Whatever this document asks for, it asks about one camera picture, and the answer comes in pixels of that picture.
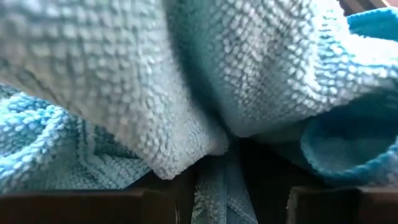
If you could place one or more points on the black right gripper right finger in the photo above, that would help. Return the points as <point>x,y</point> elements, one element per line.
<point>342,207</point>

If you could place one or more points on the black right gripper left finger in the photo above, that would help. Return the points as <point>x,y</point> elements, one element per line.
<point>87,208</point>

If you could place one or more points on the teal microfiber towel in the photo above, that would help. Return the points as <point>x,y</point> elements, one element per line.
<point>376,25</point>
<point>124,77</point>
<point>37,140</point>

